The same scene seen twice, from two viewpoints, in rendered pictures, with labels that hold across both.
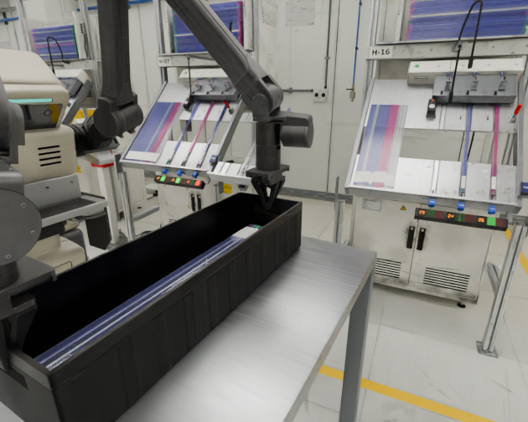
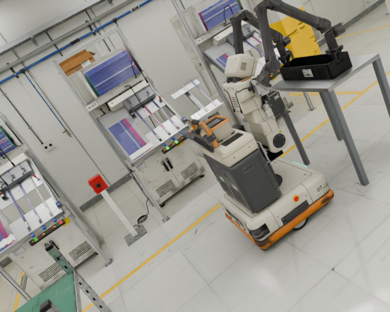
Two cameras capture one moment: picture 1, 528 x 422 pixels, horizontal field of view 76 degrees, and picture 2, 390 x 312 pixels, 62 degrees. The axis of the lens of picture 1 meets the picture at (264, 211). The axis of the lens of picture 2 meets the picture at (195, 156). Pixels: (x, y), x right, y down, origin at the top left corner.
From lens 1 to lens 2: 252 cm
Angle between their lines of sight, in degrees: 37
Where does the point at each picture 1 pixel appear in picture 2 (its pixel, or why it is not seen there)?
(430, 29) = (213, 22)
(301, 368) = not seen: hidden behind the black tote
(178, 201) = (156, 174)
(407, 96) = (223, 49)
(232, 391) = not seen: hidden behind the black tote
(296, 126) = (286, 39)
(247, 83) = (277, 33)
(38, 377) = (345, 53)
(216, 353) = not seen: hidden behind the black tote
